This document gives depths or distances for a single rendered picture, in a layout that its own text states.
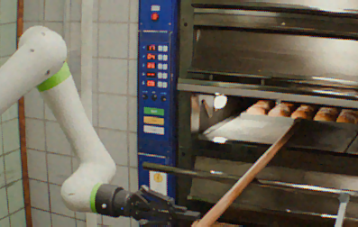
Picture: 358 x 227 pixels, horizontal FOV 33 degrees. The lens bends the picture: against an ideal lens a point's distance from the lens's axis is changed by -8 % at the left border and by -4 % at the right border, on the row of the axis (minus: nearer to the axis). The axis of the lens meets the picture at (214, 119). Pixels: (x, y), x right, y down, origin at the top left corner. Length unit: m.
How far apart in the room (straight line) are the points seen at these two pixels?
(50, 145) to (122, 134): 0.41
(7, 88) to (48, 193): 1.47
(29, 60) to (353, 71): 1.20
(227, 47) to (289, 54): 0.24
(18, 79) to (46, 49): 0.11
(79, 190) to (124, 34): 0.99
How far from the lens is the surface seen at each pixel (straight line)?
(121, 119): 2.69
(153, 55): 2.54
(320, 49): 2.35
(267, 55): 2.39
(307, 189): 2.05
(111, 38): 2.66
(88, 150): 1.88
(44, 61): 1.62
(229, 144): 2.50
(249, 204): 2.51
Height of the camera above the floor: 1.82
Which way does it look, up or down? 13 degrees down
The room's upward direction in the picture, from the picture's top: 1 degrees clockwise
